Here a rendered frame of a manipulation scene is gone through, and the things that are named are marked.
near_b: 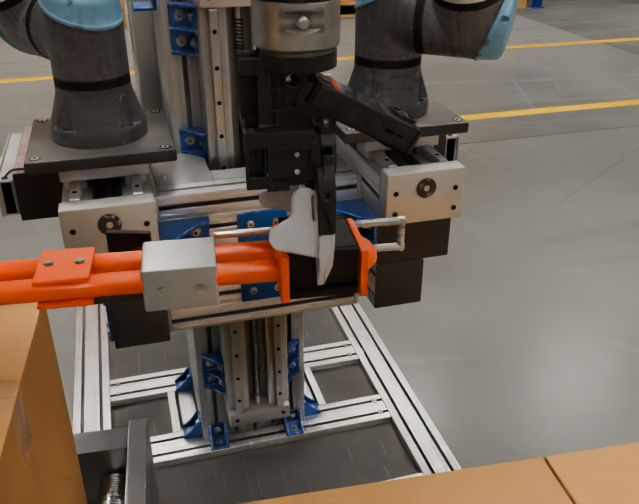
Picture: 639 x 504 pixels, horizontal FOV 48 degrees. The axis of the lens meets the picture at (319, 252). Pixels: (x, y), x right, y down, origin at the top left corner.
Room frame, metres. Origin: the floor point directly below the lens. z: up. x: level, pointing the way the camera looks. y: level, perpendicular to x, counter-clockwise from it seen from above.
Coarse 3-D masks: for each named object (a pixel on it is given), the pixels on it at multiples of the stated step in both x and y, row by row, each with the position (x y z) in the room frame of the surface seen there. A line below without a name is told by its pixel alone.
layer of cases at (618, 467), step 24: (552, 456) 0.89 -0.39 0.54; (576, 456) 0.89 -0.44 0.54; (600, 456) 0.89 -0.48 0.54; (624, 456) 0.89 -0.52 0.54; (408, 480) 0.84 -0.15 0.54; (432, 480) 0.84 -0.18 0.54; (456, 480) 0.84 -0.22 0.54; (480, 480) 0.84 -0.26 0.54; (504, 480) 0.84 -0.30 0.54; (528, 480) 0.84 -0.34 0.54; (552, 480) 0.84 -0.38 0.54; (576, 480) 0.84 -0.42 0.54; (600, 480) 0.84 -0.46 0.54; (624, 480) 0.84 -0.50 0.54
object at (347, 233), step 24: (336, 240) 0.61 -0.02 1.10; (360, 240) 0.61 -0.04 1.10; (288, 264) 0.57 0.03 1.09; (312, 264) 0.59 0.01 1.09; (336, 264) 0.59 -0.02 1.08; (360, 264) 0.59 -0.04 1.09; (288, 288) 0.57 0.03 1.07; (312, 288) 0.59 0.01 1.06; (336, 288) 0.59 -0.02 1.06; (360, 288) 0.59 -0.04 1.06
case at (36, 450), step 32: (0, 320) 0.70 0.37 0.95; (32, 320) 0.70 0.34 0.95; (0, 352) 0.64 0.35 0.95; (32, 352) 0.65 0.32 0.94; (0, 384) 0.58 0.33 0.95; (32, 384) 0.62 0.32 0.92; (0, 416) 0.53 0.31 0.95; (32, 416) 0.59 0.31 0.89; (64, 416) 0.73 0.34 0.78; (0, 448) 0.49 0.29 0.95; (32, 448) 0.57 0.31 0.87; (64, 448) 0.69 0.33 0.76; (0, 480) 0.46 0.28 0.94; (32, 480) 0.54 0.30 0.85; (64, 480) 0.66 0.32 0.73
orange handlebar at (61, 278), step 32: (64, 256) 0.59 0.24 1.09; (96, 256) 0.60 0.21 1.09; (128, 256) 0.60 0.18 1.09; (224, 256) 0.62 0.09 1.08; (256, 256) 0.62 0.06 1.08; (0, 288) 0.54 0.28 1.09; (32, 288) 0.55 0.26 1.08; (64, 288) 0.55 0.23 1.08; (96, 288) 0.56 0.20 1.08; (128, 288) 0.56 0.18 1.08
